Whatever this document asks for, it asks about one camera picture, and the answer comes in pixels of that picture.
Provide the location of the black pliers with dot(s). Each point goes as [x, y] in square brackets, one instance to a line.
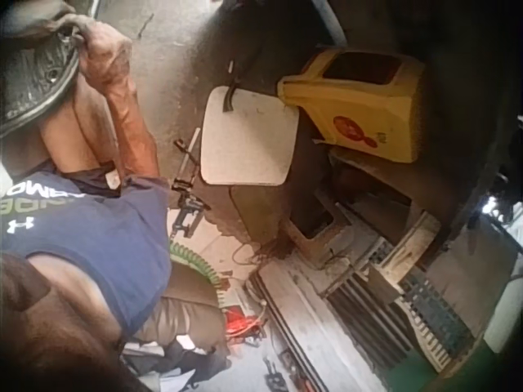
[271, 375]

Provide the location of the black pneumatic wrench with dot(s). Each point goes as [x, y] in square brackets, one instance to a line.
[186, 196]

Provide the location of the heap of metal grates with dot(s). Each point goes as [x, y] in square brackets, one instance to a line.
[408, 302]

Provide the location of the black hand tool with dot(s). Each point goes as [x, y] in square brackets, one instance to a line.
[231, 92]

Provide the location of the black rubber tire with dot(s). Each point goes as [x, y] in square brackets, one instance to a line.
[32, 77]

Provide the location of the person's legs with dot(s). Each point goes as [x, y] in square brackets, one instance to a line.
[77, 126]

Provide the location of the brown seat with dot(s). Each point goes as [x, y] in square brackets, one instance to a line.
[192, 310]

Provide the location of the grey metal rail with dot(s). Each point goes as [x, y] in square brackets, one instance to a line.
[302, 326]

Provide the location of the person's right fingers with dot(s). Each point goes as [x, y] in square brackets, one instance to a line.
[79, 25]

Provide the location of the white square stool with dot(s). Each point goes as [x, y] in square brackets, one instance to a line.
[247, 139]

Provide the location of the blue pipe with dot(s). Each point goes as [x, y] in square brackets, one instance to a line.
[331, 20]

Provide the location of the person's right hand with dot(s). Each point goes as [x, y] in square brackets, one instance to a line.
[104, 49]

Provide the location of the yellow plastic bin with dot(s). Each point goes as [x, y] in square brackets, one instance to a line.
[367, 110]

